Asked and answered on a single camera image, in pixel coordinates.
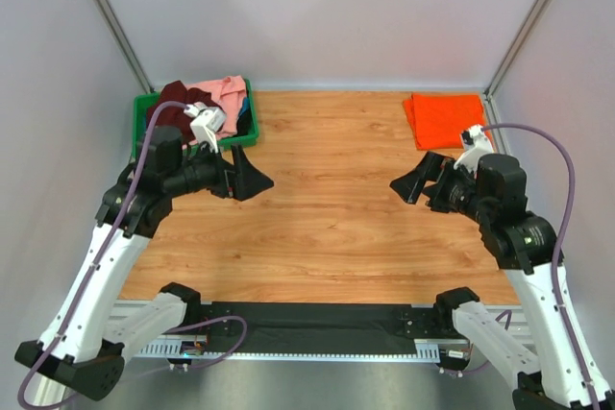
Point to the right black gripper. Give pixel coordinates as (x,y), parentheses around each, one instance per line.
(439,184)

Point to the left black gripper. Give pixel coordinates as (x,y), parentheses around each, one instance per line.
(229,178)

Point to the orange t shirt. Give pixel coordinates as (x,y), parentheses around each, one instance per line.
(438,120)

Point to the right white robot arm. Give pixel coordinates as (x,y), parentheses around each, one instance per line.
(494,197)

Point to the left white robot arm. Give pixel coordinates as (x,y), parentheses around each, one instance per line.
(81,349)

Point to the blue t shirt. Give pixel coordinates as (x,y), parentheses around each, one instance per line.
(245,111)

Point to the pink t shirt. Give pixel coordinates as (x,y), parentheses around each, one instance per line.
(229,94)

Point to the green plastic bin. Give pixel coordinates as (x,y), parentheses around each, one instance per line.
(248,130)

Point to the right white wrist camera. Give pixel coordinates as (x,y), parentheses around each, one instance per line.
(476,144)

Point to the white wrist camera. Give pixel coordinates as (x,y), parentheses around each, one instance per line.
(476,144)
(205,123)

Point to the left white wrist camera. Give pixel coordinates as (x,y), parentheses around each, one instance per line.
(205,123)

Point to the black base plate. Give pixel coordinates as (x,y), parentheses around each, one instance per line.
(349,326)

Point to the grey slotted cable duct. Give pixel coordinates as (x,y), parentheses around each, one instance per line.
(411,351)

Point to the right aluminium frame post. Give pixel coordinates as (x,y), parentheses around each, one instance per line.
(517,44)

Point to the aluminium frame post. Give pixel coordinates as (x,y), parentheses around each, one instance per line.
(111,19)
(517,44)

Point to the left aluminium frame post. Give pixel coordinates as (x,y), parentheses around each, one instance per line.
(111,19)

